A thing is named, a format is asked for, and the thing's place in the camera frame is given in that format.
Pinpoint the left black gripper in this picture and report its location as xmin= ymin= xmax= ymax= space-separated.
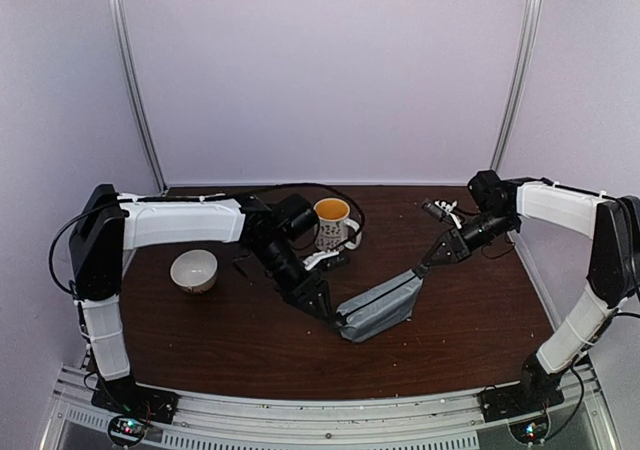
xmin=249 ymin=237 xmax=335 ymax=323

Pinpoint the grey zipper pouch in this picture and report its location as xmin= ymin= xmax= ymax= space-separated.
xmin=336 ymin=269 xmax=424 ymax=343

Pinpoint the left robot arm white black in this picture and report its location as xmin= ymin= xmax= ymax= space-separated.
xmin=69 ymin=184 xmax=335 ymax=414

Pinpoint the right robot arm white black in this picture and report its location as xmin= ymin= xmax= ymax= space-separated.
xmin=415 ymin=221 xmax=590 ymax=394

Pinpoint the floral ceramic mug yellow inside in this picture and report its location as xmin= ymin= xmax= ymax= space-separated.
xmin=314 ymin=198 xmax=361 ymax=251

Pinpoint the white ceramic bowl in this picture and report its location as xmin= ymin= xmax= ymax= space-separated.
xmin=170 ymin=249 xmax=218 ymax=295

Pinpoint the right circuit board with leds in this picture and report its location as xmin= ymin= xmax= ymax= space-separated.
xmin=509 ymin=414 xmax=550 ymax=446

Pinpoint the circuit board with leds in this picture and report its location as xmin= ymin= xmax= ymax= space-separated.
xmin=509 ymin=414 xmax=550 ymax=446
xmin=107 ymin=415 xmax=149 ymax=446

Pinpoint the left circuit board with leds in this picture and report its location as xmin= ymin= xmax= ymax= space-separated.
xmin=107 ymin=415 xmax=149 ymax=446

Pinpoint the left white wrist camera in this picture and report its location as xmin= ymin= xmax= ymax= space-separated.
xmin=302 ymin=250 xmax=350 ymax=271

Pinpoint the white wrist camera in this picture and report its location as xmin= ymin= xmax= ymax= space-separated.
xmin=302 ymin=250 xmax=350 ymax=271
xmin=421 ymin=199 xmax=464 ymax=229

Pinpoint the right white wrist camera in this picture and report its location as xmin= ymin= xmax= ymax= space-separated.
xmin=421 ymin=199 xmax=464 ymax=229

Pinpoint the front aluminium rail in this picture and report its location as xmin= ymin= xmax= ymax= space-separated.
xmin=39 ymin=364 xmax=621 ymax=450

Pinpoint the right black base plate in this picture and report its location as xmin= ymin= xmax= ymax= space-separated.
xmin=478 ymin=382 xmax=565 ymax=423

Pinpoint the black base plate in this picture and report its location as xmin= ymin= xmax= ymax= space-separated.
xmin=91 ymin=378 xmax=179 ymax=424
xmin=478 ymin=382 xmax=565 ymax=423

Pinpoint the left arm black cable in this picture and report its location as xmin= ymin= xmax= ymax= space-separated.
xmin=47 ymin=182 xmax=367 ymax=296

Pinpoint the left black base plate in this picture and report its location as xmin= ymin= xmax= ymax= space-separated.
xmin=91 ymin=378 xmax=179 ymax=424

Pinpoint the right aluminium frame post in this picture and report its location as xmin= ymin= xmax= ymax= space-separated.
xmin=489 ymin=0 xmax=543 ymax=172

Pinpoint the aluminium frame post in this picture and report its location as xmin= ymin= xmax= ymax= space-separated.
xmin=108 ymin=0 xmax=167 ymax=192
xmin=489 ymin=0 xmax=543 ymax=172

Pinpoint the left aluminium frame post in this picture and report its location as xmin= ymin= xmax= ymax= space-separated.
xmin=108 ymin=0 xmax=167 ymax=192

